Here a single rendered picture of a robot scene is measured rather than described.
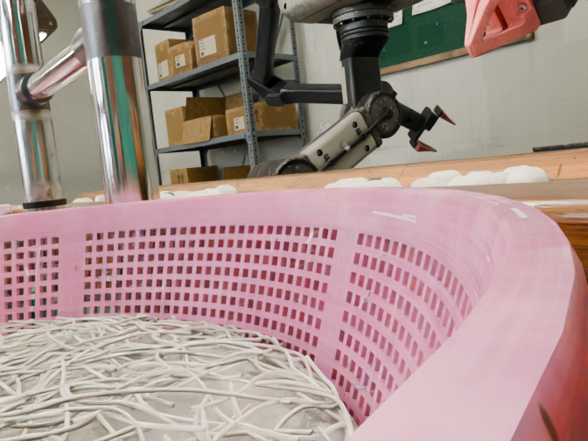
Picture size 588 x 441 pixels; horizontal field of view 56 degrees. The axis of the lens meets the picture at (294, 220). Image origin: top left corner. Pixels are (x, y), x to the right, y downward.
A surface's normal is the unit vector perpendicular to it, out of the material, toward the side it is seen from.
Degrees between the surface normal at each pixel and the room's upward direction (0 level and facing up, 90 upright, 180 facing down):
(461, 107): 90
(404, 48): 90
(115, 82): 90
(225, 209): 75
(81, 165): 90
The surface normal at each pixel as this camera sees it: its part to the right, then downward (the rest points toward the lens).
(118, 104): 0.18, 0.07
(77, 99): 0.67, 0.00
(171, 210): -0.49, -0.13
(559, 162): -0.63, -0.60
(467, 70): -0.73, 0.14
